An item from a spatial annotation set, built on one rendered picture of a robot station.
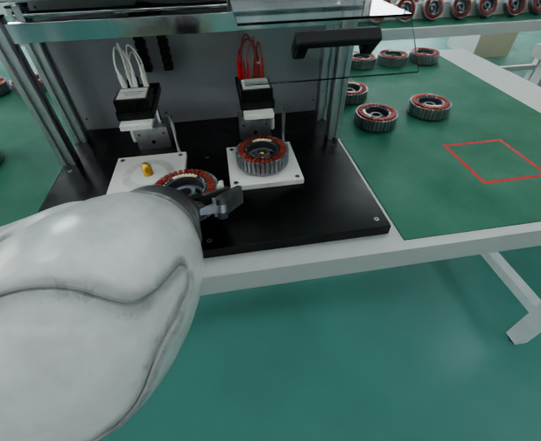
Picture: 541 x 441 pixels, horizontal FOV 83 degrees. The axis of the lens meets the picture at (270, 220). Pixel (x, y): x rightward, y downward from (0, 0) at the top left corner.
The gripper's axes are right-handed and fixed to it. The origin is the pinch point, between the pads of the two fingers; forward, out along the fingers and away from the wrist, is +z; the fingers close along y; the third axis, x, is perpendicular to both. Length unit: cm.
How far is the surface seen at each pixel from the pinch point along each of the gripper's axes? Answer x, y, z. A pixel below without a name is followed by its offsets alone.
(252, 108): 13.7, 13.7, 15.0
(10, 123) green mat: 18, -53, 50
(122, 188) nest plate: 0.7, -14.0, 12.7
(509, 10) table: 62, 167, 119
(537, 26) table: 52, 181, 115
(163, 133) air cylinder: 10.9, -6.7, 25.3
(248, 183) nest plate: -0.7, 10.9, 10.2
